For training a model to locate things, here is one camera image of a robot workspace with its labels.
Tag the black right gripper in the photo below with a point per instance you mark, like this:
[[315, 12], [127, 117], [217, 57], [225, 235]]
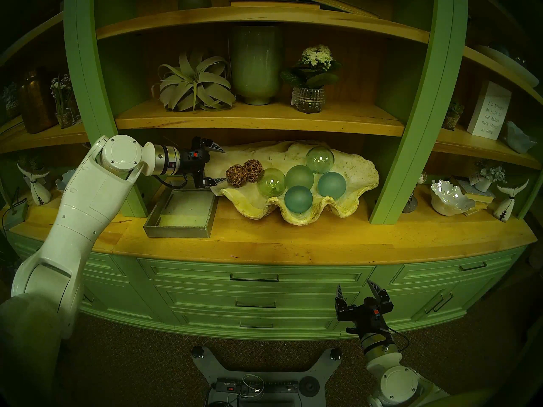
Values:
[[365, 317]]

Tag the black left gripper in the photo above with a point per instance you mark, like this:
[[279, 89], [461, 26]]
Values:
[[196, 162]]

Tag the brown wicker ball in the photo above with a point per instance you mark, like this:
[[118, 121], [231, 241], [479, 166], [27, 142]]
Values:
[[253, 170], [236, 175]]

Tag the grey metal tray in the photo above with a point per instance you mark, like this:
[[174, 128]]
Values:
[[178, 232]]

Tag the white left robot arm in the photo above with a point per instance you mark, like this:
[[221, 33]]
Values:
[[85, 207]]

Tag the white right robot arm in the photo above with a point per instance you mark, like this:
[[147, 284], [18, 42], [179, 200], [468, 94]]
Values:
[[396, 385]]

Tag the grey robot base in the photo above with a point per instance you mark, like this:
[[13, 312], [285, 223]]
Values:
[[212, 368]]

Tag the giant clam shell bowl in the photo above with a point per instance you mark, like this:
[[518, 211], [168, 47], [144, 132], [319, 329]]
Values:
[[271, 156]]

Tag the white ruffled shell bowl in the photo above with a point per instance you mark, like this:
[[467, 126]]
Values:
[[449, 197]]

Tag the pale blue jagged bowl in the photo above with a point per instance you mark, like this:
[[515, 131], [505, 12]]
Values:
[[519, 138]]

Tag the clear glass ball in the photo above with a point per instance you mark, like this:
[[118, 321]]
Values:
[[320, 159], [271, 182]]

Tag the pale air plant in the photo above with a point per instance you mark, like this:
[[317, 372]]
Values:
[[195, 82]]

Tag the green wooden shelf cabinet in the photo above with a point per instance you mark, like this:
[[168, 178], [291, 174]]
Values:
[[297, 241]]

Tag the frosted glass ball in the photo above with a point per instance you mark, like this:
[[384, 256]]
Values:
[[332, 185], [299, 176], [298, 199]]

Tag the small grey shell ornament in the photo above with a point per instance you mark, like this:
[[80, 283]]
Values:
[[410, 204]]

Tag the tall green ceramic vase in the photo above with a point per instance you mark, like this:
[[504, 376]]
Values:
[[256, 62]]

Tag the ribbed glass plant pot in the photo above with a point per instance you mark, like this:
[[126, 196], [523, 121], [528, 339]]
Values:
[[309, 100]]

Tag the white flowering plant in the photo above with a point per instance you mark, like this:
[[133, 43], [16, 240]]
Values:
[[314, 67]]

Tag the yellowish book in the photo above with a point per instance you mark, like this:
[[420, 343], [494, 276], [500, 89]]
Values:
[[477, 207]]

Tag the pale shell ornament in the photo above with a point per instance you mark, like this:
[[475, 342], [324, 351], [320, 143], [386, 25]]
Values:
[[65, 180]]

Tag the grey-blue book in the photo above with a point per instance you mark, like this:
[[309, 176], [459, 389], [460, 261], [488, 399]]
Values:
[[481, 195]]

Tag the small flowers in glass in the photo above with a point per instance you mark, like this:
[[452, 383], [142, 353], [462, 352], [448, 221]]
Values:
[[63, 98]]

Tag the dark green sphere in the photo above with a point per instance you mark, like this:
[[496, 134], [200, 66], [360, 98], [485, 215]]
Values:
[[194, 0]]

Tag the white whale tail figurine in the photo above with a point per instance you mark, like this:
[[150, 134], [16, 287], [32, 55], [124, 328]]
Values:
[[507, 202], [39, 192]]

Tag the white potted flower bunch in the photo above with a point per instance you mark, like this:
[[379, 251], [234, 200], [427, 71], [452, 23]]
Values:
[[488, 175]]

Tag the small potted succulent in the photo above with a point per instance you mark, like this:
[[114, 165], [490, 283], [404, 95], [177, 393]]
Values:
[[453, 114]]

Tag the small pale box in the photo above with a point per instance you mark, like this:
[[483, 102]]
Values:
[[13, 217]]

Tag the white text sign block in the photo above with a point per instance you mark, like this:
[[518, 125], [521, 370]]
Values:
[[489, 110]]

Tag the large white dish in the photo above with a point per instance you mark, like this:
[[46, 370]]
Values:
[[507, 62]]

